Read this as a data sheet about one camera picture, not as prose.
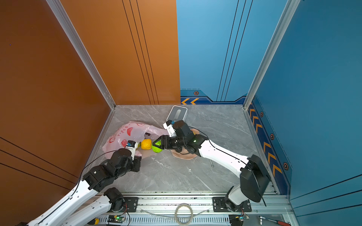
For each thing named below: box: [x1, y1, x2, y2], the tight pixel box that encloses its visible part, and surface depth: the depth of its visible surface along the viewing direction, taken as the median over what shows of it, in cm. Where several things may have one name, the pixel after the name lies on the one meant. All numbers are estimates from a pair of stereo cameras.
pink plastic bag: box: [101, 121, 169, 159], surface depth 87 cm
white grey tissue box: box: [166, 104, 189, 122], surface depth 111 cm
